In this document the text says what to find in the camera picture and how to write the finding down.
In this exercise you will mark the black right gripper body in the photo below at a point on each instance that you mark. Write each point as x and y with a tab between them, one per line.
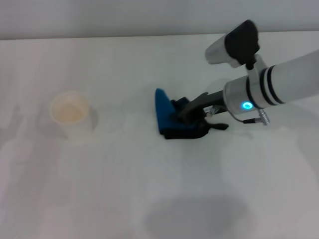
215	99

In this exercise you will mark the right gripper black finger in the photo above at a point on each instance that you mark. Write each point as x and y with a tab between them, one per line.
193	105

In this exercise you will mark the blue rag with black edge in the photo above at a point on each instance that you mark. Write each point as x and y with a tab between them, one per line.
165	114

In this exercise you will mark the white paper cup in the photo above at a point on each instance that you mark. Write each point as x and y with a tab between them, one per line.
71	114

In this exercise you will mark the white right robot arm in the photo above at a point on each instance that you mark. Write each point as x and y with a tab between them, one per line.
274	84

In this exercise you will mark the small silver plug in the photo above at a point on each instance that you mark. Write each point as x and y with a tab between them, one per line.
211	111

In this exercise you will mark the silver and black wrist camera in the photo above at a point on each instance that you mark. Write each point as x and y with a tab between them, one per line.
236	44

